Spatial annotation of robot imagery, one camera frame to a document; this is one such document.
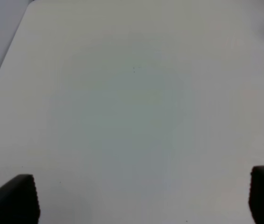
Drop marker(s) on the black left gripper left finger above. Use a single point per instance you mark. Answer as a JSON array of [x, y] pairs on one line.
[[19, 201]]

